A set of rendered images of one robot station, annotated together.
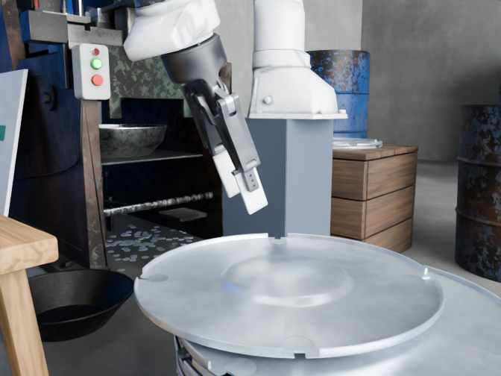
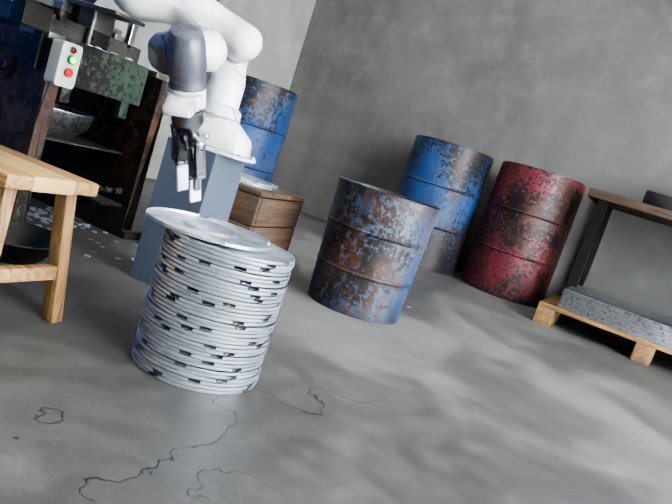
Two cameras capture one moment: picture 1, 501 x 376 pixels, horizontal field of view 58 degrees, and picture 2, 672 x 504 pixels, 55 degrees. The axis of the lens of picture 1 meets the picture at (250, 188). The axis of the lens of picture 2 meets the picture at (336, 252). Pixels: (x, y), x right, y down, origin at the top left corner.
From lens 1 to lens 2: 1.04 m
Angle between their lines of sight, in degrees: 21
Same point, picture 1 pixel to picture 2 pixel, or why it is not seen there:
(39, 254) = (91, 190)
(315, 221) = not seen: hidden behind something
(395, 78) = (318, 127)
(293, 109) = (221, 147)
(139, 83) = (91, 78)
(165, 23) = (185, 103)
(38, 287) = not seen: outside the picture
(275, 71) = (216, 119)
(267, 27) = (218, 87)
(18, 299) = (70, 210)
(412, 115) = (325, 171)
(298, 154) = (217, 178)
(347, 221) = not seen: hidden behind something
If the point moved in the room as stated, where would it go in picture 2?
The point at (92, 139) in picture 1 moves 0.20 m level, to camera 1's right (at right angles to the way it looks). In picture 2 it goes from (45, 116) to (111, 135)
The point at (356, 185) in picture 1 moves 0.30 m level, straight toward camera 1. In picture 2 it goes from (249, 213) to (245, 224)
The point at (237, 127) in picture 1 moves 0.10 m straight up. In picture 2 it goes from (200, 157) to (212, 116)
